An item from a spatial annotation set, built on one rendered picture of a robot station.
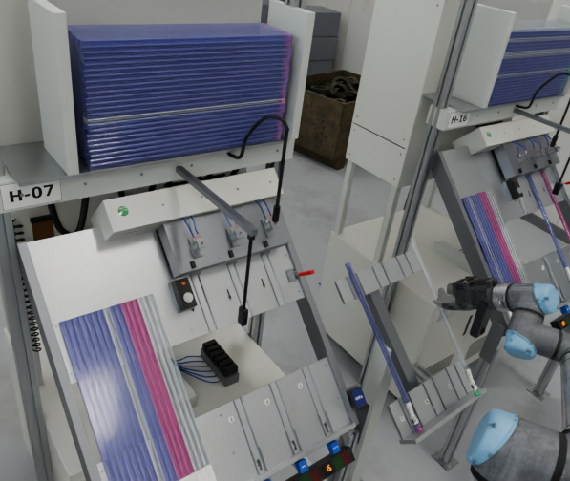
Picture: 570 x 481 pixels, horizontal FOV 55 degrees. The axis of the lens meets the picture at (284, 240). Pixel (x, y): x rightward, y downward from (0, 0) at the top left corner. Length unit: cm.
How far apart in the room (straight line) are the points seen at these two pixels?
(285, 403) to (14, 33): 107
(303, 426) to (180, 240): 59
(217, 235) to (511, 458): 83
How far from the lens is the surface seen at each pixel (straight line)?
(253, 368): 185
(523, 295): 151
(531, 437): 116
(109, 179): 131
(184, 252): 138
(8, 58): 134
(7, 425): 260
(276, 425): 149
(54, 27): 113
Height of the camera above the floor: 192
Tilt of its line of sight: 31 degrees down
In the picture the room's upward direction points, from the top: 8 degrees clockwise
